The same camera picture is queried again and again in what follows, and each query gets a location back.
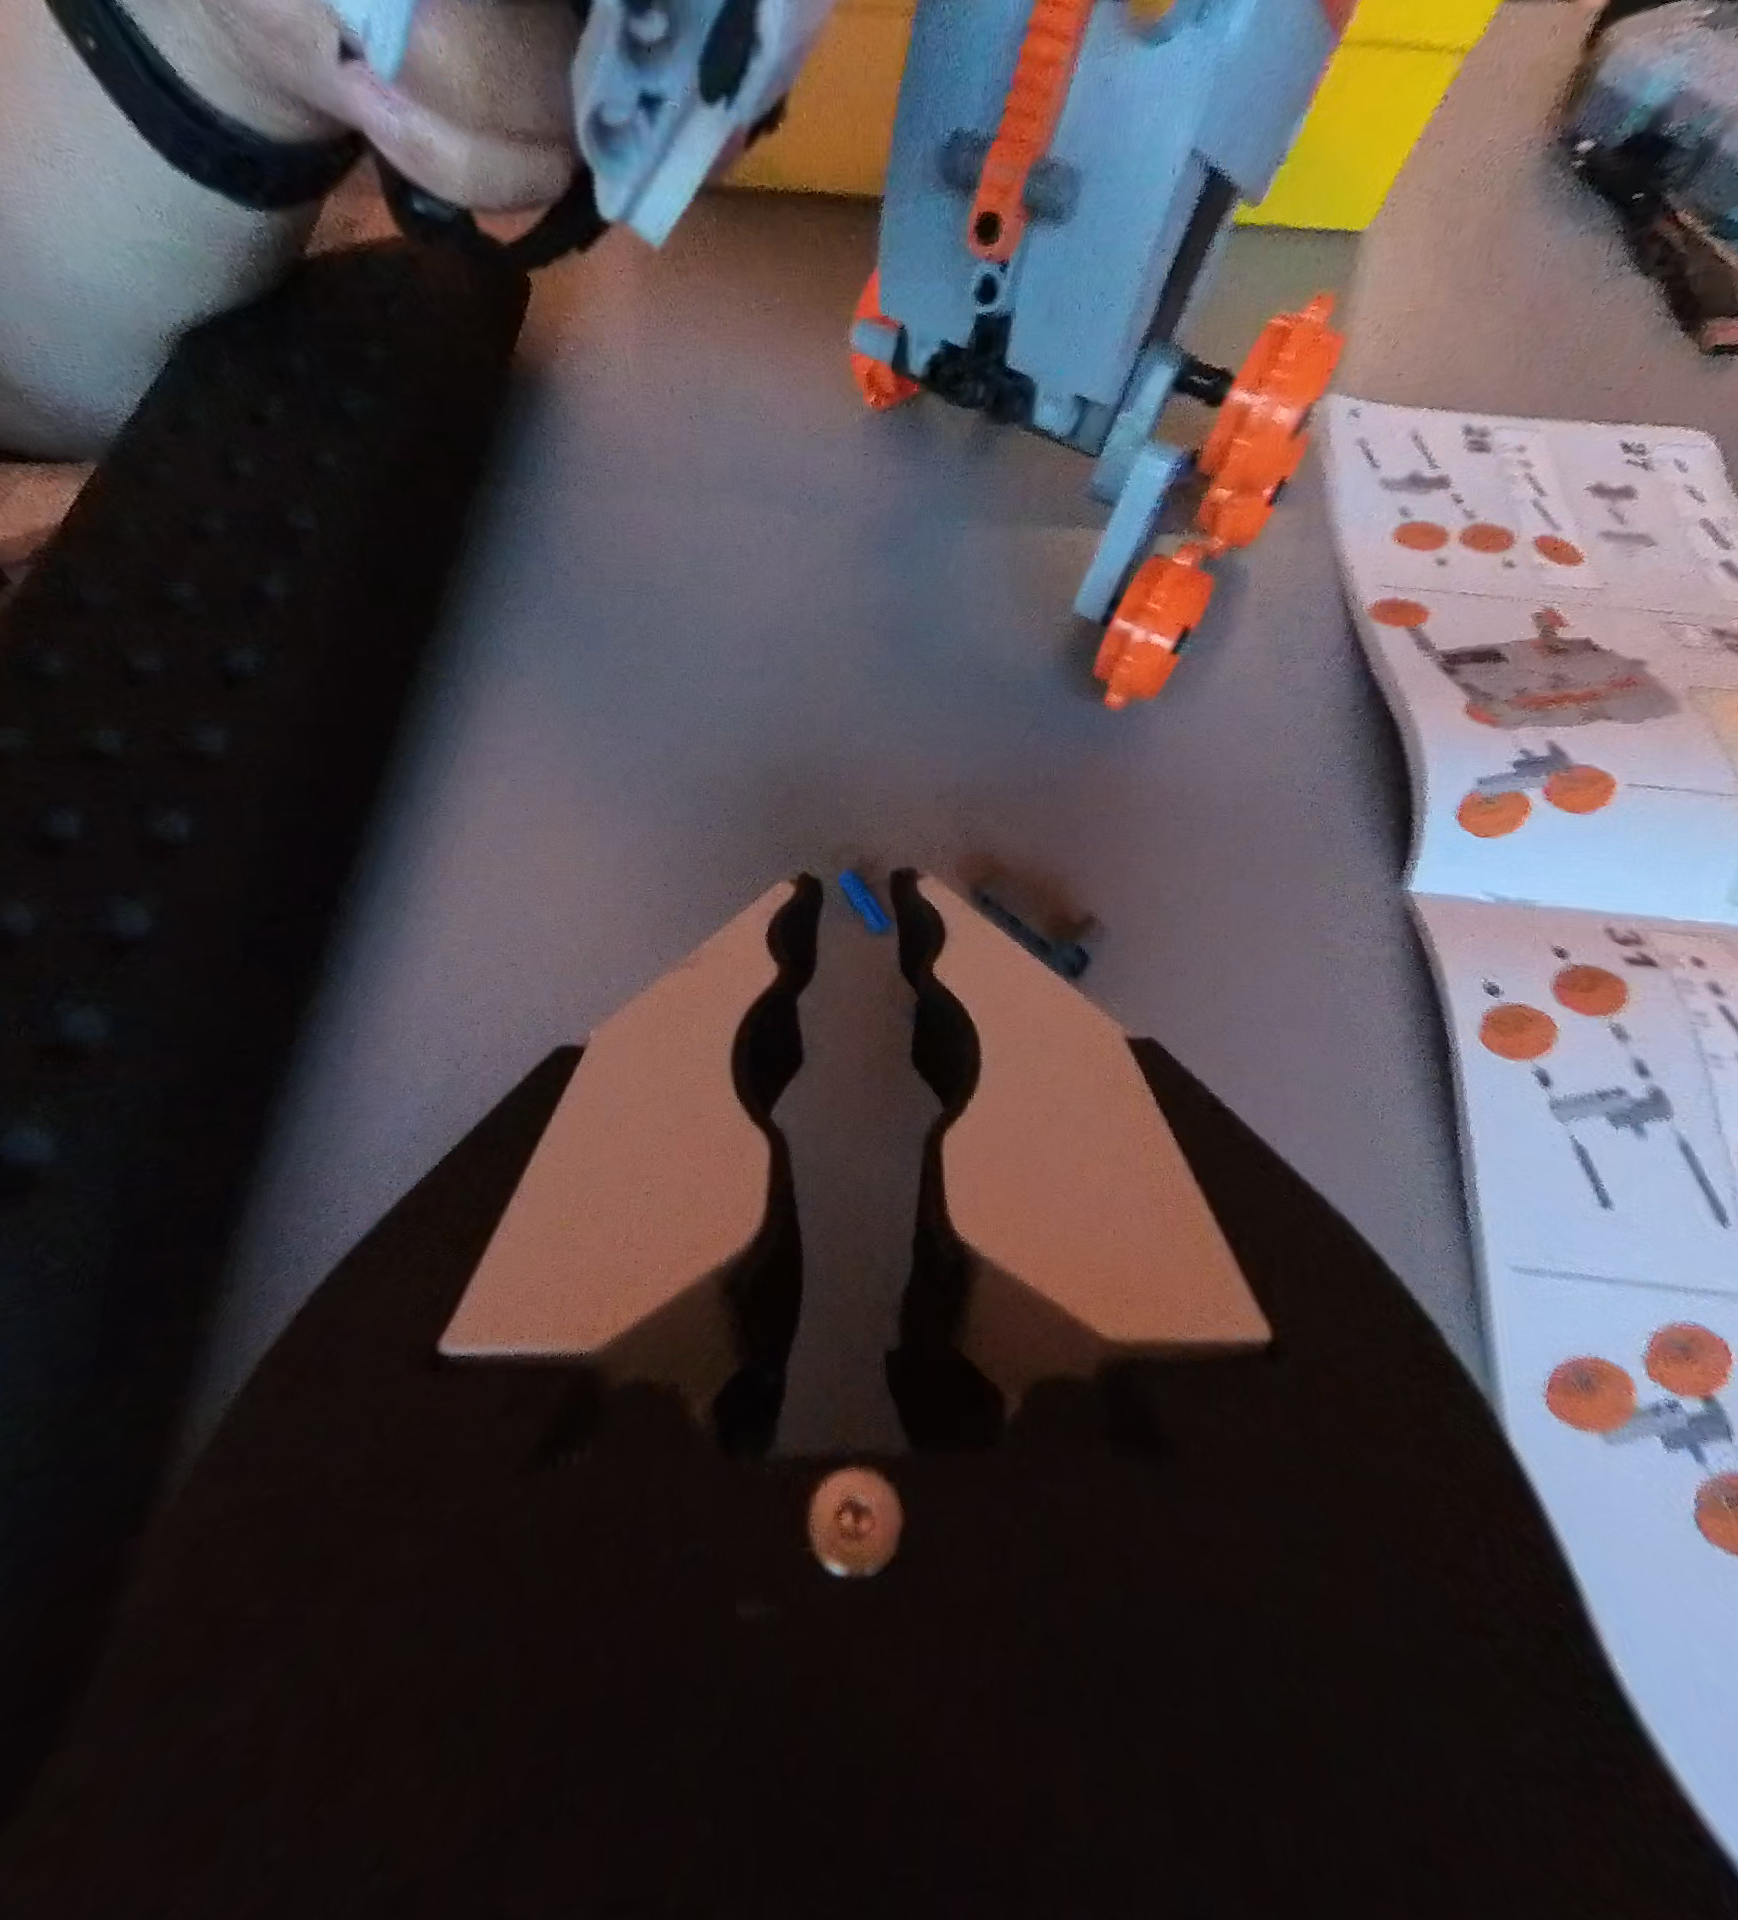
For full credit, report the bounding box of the dark grey angled brick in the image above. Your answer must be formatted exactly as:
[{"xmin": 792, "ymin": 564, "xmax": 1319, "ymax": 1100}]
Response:
[{"xmin": 960, "ymin": 860, "xmax": 1104, "ymax": 980}]

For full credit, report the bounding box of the grey orange brick robot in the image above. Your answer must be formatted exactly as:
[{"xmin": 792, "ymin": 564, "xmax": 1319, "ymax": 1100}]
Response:
[{"xmin": 848, "ymin": 0, "xmax": 1357, "ymax": 712}]

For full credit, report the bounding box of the person's left hand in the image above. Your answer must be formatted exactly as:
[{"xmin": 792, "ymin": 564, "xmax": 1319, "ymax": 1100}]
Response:
[{"xmin": 314, "ymin": 0, "xmax": 592, "ymax": 212}]

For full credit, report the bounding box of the yellow plastic bin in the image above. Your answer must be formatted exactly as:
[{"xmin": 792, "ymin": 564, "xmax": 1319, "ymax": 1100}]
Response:
[{"xmin": 719, "ymin": 0, "xmax": 1503, "ymax": 235}]

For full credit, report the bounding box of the black usb cable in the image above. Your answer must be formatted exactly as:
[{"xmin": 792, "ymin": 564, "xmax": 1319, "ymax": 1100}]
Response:
[{"xmin": 1565, "ymin": 143, "xmax": 1738, "ymax": 359}]

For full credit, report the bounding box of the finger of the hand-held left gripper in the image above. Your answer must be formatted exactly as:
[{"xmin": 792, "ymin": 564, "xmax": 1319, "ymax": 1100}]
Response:
[{"xmin": 569, "ymin": 0, "xmax": 834, "ymax": 249}]

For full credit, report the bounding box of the black wrist strap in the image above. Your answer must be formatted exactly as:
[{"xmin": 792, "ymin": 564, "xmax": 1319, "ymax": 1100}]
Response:
[{"xmin": 50, "ymin": 0, "xmax": 369, "ymax": 212}]

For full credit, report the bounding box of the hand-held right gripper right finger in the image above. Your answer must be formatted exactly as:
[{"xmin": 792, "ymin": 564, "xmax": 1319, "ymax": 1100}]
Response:
[{"xmin": 888, "ymin": 868, "xmax": 1273, "ymax": 1453}]

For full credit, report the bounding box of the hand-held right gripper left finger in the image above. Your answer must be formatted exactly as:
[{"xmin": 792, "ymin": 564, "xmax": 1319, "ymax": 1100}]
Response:
[{"xmin": 436, "ymin": 876, "xmax": 828, "ymax": 1453}]

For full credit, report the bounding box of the perforated grey panel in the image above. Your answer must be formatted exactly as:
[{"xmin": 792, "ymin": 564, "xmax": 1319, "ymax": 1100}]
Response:
[{"xmin": 0, "ymin": 240, "xmax": 533, "ymax": 1878}]

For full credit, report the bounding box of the white instruction booklet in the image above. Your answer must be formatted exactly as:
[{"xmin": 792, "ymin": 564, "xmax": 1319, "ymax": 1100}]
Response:
[{"xmin": 1319, "ymin": 393, "xmax": 1738, "ymax": 1920}]

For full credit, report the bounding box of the grey desk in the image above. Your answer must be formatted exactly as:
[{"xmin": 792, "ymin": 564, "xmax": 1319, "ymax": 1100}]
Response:
[{"xmin": 165, "ymin": 0, "xmax": 1738, "ymax": 1920}]

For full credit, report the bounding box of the grey remote control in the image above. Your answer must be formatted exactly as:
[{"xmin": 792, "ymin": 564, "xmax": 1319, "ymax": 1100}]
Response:
[{"xmin": 1565, "ymin": 0, "xmax": 1738, "ymax": 249}]

